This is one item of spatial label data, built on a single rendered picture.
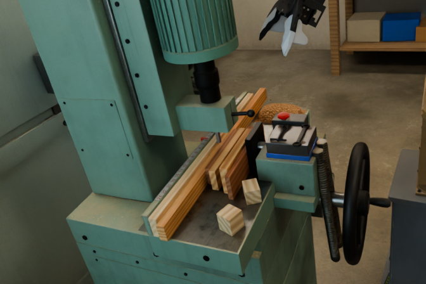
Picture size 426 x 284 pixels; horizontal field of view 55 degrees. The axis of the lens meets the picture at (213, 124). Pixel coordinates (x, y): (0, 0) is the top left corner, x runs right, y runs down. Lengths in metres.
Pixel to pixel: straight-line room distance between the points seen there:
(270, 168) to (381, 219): 1.33
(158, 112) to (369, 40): 2.98
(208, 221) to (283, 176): 0.20
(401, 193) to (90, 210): 0.99
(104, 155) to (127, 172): 0.08
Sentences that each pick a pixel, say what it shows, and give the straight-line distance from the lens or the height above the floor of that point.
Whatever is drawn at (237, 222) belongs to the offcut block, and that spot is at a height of 0.92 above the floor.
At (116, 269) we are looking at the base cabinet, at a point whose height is 0.64.
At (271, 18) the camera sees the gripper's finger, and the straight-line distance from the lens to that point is 1.04.
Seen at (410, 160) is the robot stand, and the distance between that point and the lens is 1.67.
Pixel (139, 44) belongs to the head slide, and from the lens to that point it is 0.96.
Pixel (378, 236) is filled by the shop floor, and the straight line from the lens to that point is 2.14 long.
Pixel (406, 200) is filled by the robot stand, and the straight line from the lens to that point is 1.48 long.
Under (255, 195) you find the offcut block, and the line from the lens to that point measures 0.91.
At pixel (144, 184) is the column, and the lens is 1.12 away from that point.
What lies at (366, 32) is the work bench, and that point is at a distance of 3.80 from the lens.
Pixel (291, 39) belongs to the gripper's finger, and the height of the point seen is 1.20.
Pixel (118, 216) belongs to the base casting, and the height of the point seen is 0.80.
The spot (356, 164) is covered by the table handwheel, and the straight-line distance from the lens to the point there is 0.93.
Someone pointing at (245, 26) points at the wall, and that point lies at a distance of 4.68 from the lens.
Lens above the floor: 1.48
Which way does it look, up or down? 27 degrees down
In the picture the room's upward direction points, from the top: 11 degrees counter-clockwise
